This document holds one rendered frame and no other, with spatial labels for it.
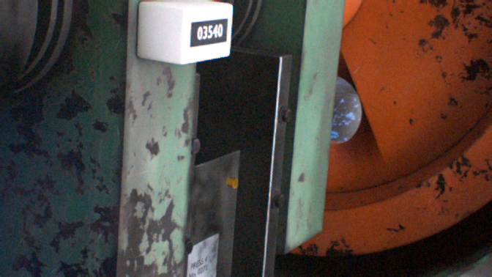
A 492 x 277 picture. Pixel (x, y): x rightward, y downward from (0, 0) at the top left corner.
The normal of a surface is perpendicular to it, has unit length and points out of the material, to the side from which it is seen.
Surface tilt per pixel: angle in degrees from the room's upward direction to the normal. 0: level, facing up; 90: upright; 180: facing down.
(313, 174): 90
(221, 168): 90
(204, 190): 90
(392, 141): 90
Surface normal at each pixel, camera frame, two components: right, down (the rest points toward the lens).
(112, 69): -0.48, 0.17
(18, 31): 0.84, 0.36
